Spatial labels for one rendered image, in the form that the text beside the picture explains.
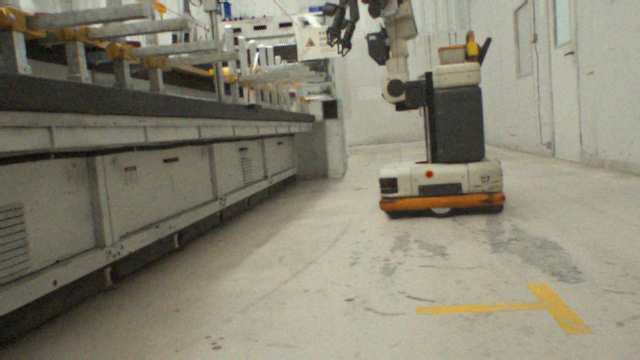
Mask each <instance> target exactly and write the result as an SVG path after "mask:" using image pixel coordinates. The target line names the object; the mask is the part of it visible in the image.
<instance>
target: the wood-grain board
mask: <svg viewBox="0 0 640 360"><path fill-rule="evenodd" d="M109 43H111V42H109V41H106V42H102V43H100V46H97V50H98V51H101V50H102V51H105V50H106V47H107V45H108V44H109ZM171 71H174V72H178V73H182V74H186V75H190V76H194V77H198V78H202V79H206V80H210V81H213V79H214V77H210V76H209V72H207V71H204V70H201V69H197V68H194V67H190V66H180V67H171Z"/></svg>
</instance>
